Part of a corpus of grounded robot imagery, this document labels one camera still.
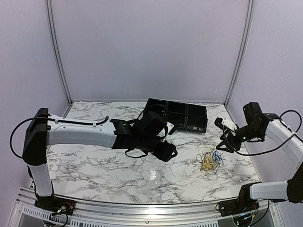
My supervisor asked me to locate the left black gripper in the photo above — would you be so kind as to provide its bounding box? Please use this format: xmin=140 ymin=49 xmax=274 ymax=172
xmin=137 ymin=135 xmax=178 ymax=162

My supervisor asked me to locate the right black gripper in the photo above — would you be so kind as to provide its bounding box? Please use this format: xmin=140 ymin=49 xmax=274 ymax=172
xmin=216 ymin=123 xmax=263 ymax=153

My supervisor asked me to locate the blue cable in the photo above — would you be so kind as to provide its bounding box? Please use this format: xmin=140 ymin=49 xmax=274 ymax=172
xmin=211 ymin=151 xmax=224 ymax=164

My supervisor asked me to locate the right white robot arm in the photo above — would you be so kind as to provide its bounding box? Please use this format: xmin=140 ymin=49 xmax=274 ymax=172
xmin=214 ymin=102 xmax=303 ymax=212

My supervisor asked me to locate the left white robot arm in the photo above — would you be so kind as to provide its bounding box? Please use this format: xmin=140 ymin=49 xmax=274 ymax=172
xmin=9 ymin=108 xmax=178 ymax=210

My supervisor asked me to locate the black compartment tray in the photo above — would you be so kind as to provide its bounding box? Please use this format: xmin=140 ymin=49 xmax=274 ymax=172
xmin=143 ymin=98 xmax=208 ymax=133

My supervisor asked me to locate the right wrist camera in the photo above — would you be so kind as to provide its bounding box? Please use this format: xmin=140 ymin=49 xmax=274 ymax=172
xmin=214 ymin=117 xmax=238 ymax=131

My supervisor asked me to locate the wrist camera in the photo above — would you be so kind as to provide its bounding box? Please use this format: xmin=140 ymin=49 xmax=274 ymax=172
xmin=158 ymin=122 xmax=175 ymax=142
xmin=214 ymin=117 xmax=238 ymax=131

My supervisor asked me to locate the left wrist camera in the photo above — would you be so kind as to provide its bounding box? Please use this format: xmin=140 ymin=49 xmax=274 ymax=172
xmin=158 ymin=122 xmax=175 ymax=142

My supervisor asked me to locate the black cable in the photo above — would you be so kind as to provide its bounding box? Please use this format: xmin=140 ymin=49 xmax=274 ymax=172
xmin=201 ymin=146 xmax=225 ymax=176

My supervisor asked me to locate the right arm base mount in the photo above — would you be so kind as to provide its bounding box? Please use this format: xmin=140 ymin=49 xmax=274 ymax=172
xmin=215 ymin=198 xmax=259 ymax=217

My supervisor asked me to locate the aluminium front rail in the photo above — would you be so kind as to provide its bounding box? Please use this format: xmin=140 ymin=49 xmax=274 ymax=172
xmin=8 ymin=188 xmax=285 ymax=227

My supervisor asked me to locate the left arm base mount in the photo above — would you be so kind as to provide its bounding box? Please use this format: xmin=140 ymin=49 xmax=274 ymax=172
xmin=35 ymin=196 xmax=75 ymax=215

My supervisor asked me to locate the right aluminium corner post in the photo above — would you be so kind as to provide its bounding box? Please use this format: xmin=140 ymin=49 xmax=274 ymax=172
xmin=224 ymin=0 xmax=255 ymax=108

